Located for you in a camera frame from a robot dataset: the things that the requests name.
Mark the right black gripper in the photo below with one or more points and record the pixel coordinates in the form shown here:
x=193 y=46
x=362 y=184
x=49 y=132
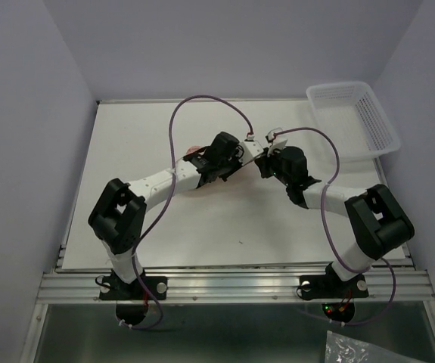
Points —
x=263 y=159

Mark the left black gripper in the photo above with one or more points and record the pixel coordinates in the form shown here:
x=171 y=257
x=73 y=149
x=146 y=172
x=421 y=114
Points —
x=236 y=156

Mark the floral mesh laundry bag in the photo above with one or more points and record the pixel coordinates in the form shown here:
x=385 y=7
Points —
x=193 y=149

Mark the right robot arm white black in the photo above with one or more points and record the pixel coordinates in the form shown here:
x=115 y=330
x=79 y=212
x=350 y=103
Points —
x=378 y=222

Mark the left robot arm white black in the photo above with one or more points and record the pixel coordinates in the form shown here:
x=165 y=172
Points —
x=118 y=216

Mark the clear plastic bag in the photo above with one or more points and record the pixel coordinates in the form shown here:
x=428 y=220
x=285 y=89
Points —
x=339 y=348

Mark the white plastic mesh basket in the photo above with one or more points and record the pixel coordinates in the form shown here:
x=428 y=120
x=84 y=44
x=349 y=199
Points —
x=352 y=116

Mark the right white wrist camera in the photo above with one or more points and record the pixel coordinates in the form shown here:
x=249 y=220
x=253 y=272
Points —
x=276 y=141

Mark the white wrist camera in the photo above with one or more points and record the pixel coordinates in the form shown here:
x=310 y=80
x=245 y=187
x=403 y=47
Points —
x=276 y=141
x=251 y=151

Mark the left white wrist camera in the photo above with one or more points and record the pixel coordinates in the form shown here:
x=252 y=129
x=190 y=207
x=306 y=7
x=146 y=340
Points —
x=251 y=151

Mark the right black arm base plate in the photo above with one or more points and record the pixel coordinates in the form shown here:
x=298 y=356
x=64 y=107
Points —
x=330 y=287

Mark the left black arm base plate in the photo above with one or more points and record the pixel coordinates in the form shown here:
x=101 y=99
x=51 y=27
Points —
x=112 y=288

